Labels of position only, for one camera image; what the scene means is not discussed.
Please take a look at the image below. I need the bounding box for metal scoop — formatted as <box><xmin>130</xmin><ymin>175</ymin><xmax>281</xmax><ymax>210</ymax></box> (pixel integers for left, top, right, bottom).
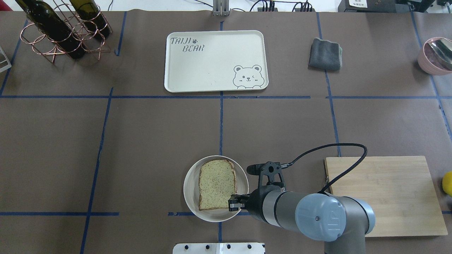
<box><xmin>428</xmin><ymin>38</ymin><xmax>452</xmax><ymax>71</ymax></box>

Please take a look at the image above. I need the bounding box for white round plate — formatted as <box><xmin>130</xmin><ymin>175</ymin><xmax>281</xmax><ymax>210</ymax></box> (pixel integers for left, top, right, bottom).
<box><xmin>183</xmin><ymin>155</ymin><xmax>249</xmax><ymax>222</ymax></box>

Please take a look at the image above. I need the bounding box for brown wine bottle left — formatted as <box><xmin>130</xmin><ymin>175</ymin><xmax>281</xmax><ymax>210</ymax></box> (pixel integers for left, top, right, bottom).
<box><xmin>16</xmin><ymin>0</ymin><xmax>85</xmax><ymax>59</ymax></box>

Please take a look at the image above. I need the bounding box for aluminium frame post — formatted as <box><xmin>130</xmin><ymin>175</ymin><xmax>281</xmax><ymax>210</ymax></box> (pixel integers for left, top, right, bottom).
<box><xmin>213</xmin><ymin>0</ymin><xmax>230</xmax><ymax>17</ymax></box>

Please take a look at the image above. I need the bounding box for bamboo cutting board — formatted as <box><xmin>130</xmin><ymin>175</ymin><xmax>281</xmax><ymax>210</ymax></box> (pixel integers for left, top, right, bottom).
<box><xmin>330</xmin><ymin>156</ymin><xmax>448</xmax><ymax>237</ymax></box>

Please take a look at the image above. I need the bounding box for brown wine bottle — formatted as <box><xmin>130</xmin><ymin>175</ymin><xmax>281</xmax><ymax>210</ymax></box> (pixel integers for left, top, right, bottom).
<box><xmin>16</xmin><ymin>0</ymin><xmax>85</xmax><ymax>59</ymax></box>
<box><xmin>70</xmin><ymin>0</ymin><xmax>111</xmax><ymax>41</ymax></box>

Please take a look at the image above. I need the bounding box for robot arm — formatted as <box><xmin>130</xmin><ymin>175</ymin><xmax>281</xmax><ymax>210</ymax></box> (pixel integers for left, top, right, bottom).
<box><xmin>228</xmin><ymin>190</ymin><xmax>376</xmax><ymax>254</ymax></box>

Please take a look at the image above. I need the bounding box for bread slice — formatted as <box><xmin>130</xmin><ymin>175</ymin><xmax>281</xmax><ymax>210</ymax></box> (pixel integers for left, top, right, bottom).
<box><xmin>198</xmin><ymin>159</ymin><xmax>236</xmax><ymax>211</ymax></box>

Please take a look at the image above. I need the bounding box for copper wire bottle rack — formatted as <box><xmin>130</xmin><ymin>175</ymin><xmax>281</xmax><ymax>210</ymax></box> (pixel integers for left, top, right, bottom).
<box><xmin>17</xmin><ymin>0</ymin><xmax>113</xmax><ymax>63</ymax></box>

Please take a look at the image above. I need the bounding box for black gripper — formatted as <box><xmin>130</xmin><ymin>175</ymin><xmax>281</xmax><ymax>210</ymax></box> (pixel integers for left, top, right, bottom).
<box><xmin>228</xmin><ymin>189</ymin><xmax>269</xmax><ymax>216</ymax></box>

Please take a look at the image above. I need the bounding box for brown wine bottle right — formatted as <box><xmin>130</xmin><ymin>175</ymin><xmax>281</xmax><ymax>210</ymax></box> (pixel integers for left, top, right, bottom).
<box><xmin>70</xmin><ymin>0</ymin><xmax>111</xmax><ymax>41</ymax></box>

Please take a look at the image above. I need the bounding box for grey folded cloth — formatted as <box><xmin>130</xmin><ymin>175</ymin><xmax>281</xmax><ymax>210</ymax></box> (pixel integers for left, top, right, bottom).
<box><xmin>308</xmin><ymin>37</ymin><xmax>343</xmax><ymax>71</ymax></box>

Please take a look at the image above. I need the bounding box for black camera cable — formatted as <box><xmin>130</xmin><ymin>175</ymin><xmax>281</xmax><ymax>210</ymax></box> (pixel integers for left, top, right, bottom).
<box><xmin>281</xmin><ymin>143</ymin><xmax>368</xmax><ymax>194</ymax></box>

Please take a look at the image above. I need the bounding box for yellow lemon far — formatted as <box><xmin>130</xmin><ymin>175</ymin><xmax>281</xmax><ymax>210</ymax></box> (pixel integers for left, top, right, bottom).
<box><xmin>442</xmin><ymin>171</ymin><xmax>452</xmax><ymax>196</ymax></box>

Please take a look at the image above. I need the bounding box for cream bear tray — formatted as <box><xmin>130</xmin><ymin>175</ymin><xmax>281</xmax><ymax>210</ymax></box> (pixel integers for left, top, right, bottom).
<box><xmin>163</xmin><ymin>30</ymin><xmax>269</xmax><ymax>93</ymax></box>

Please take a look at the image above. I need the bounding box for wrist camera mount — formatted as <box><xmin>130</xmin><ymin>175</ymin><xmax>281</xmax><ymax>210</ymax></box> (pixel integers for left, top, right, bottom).
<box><xmin>246</xmin><ymin>161</ymin><xmax>289</xmax><ymax>194</ymax></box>

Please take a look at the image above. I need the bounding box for black computer box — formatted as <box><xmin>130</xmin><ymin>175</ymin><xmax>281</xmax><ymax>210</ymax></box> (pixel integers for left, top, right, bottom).
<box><xmin>337</xmin><ymin>0</ymin><xmax>411</xmax><ymax>13</ymax></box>

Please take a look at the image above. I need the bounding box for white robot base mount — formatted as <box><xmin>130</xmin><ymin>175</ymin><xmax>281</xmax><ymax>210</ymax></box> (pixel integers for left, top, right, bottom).
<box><xmin>172</xmin><ymin>242</ymin><xmax>266</xmax><ymax>254</ymax></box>

